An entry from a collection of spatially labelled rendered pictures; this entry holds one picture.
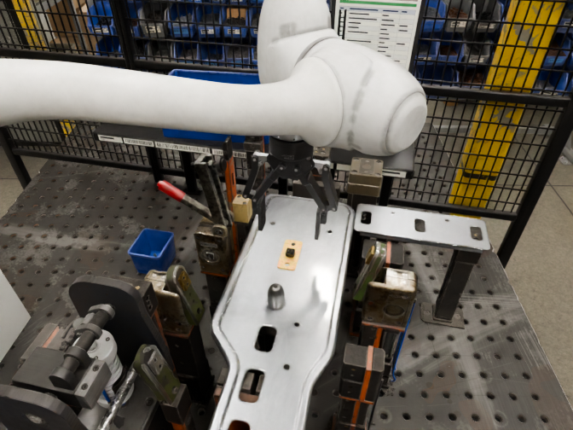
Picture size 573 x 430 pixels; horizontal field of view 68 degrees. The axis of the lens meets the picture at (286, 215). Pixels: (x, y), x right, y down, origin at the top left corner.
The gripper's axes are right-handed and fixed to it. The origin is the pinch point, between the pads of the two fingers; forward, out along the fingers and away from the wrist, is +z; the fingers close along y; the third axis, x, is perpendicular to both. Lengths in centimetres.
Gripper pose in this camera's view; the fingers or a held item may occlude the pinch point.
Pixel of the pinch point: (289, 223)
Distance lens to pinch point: 83.4
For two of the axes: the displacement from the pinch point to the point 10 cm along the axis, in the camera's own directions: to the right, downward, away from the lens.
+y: 9.8, 1.5, -1.6
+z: -0.1, 7.6, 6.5
